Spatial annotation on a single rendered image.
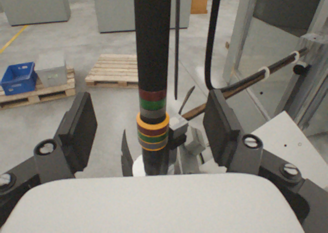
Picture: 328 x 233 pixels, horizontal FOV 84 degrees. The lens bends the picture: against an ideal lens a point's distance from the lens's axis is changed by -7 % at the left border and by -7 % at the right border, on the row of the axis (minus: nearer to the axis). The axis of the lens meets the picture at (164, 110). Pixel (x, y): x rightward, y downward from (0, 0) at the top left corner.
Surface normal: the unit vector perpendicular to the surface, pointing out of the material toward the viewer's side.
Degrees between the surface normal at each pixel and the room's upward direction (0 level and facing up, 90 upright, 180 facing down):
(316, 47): 90
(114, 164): 0
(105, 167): 0
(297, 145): 50
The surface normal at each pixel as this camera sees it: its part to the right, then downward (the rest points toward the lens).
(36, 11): 0.26, 0.62
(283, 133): -0.74, -0.49
